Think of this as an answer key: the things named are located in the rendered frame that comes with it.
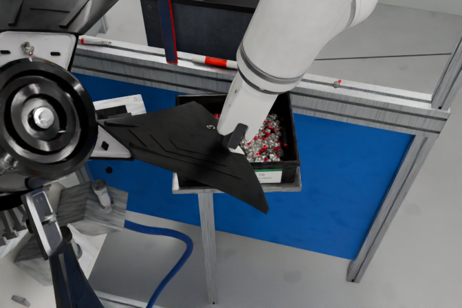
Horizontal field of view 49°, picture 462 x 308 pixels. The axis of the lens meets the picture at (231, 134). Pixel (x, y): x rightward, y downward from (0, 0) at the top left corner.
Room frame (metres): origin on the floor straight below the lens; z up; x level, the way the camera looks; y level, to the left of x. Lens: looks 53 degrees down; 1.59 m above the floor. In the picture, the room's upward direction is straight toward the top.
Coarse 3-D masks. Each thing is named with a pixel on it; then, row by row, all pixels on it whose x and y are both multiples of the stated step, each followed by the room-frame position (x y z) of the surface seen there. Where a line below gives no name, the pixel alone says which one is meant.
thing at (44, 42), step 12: (0, 36) 0.43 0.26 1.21; (12, 36) 0.43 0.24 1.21; (24, 36) 0.43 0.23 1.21; (36, 36) 0.43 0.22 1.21; (48, 36) 0.43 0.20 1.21; (60, 36) 0.43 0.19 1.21; (72, 36) 0.43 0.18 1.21; (0, 48) 0.41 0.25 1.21; (12, 48) 0.41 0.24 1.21; (36, 48) 0.41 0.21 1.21; (48, 48) 0.41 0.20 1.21; (60, 48) 0.41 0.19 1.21; (72, 48) 0.41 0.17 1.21; (0, 60) 0.40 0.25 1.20; (60, 60) 0.39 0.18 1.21
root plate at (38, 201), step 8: (32, 192) 0.26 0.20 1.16; (40, 192) 0.27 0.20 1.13; (32, 200) 0.24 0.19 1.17; (40, 200) 0.26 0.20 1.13; (48, 200) 0.28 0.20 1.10; (32, 208) 0.23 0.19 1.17; (40, 208) 0.25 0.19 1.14; (48, 208) 0.27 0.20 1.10; (32, 216) 0.23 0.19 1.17; (40, 216) 0.24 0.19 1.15; (40, 224) 0.22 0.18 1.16; (56, 224) 0.26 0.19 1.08; (40, 232) 0.22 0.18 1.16; (48, 232) 0.23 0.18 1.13; (56, 232) 0.25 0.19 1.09; (48, 240) 0.22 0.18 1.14; (56, 240) 0.23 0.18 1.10; (48, 248) 0.21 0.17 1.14; (56, 248) 0.22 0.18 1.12
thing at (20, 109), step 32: (32, 64) 0.34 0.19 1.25; (0, 96) 0.30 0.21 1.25; (32, 96) 0.32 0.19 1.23; (64, 96) 0.33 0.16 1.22; (0, 128) 0.28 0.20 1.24; (32, 128) 0.29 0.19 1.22; (64, 128) 0.30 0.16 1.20; (96, 128) 0.32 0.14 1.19; (0, 160) 0.25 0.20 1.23; (32, 160) 0.26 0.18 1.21; (64, 160) 0.27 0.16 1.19; (0, 192) 0.27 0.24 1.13
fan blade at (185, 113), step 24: (120, 120) 0.42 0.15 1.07; (144, 120) 0.44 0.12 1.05; (168, 120) 0.46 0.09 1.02; (192, 120) 0.48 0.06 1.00; (216, 120) 0.50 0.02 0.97; (144, 144) 0.37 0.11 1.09; (168, 144) 0.38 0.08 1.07; (192, 144) 0.41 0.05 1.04; (216, 144) 0.43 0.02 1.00; (168, 168) 0.33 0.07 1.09; (192, 168) 0.35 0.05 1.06; (216, 168) 0.37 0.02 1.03; (240, 168) 0.40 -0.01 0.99; (240, 192) 0.35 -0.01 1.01
